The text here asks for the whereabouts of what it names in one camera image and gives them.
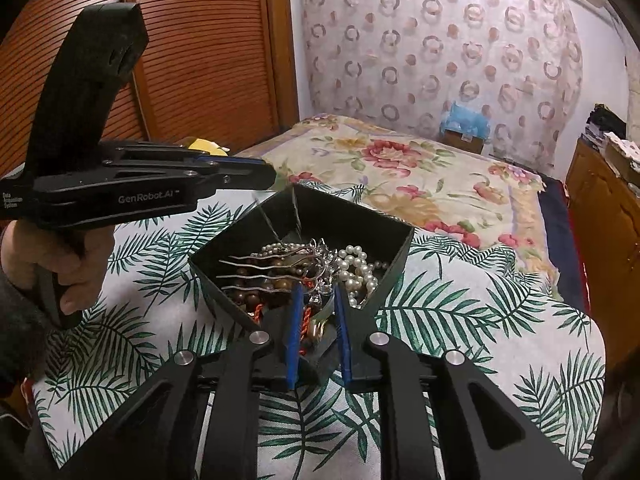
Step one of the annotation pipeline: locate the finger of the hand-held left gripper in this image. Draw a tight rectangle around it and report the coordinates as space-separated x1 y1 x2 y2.
199 159 277 195
190 152 263 167

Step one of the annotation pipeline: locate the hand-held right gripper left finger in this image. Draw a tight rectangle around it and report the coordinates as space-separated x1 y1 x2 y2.
57 284 321 480

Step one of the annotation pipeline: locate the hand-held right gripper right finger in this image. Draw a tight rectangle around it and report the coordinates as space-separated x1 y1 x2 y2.
334 282 583 480

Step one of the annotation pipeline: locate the red cord bracelet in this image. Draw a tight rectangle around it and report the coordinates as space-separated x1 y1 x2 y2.
247 302 313 341

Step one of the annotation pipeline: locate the thin silver chain necklace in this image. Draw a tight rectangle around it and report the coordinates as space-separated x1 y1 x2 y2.
252 187 303 246

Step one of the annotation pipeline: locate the brown wooden bead bracelet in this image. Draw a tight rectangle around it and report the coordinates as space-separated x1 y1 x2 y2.
227 255 301 311

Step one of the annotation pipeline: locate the white pearl necklace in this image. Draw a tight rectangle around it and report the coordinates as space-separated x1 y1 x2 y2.
260 242 393 308

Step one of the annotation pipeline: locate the silver hair comb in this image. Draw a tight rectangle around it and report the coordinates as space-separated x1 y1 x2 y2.
219 245 341 301

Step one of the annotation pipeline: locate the black cardboard box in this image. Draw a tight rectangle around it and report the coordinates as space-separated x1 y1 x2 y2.
189 182 416 333

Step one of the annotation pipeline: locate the person's left forearm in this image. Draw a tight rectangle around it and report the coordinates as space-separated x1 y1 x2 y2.
0 265 56 391

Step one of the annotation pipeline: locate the person's left hand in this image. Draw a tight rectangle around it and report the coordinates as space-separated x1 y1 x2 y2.
0 220 108 313

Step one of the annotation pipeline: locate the yellow plush toy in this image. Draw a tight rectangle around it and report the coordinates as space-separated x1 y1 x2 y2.
187 137 228 156

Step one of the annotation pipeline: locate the wooden slatted wardrobe door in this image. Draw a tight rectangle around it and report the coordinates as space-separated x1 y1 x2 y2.
0 0 301 181

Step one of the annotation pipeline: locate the green leaf printed tablecloth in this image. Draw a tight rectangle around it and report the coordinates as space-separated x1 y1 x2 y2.
32 187 608 480

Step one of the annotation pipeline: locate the floral blanket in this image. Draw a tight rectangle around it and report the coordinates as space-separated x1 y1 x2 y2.
232 114 563 301

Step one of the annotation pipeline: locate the brown cardboard box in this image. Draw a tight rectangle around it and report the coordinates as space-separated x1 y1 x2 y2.
442 127 486 156

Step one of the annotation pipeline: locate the blue plastic bag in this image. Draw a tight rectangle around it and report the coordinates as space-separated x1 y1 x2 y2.
440 100 493 141

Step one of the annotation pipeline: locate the dark blue bedsheet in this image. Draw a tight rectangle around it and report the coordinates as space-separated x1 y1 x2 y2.
537 172 591 311

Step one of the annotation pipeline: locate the wooden cabinet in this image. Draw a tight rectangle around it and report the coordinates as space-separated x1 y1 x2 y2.
565 137 640 311

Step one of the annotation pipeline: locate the ring patterned curtain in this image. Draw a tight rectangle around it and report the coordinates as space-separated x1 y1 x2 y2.
287 0 586 171

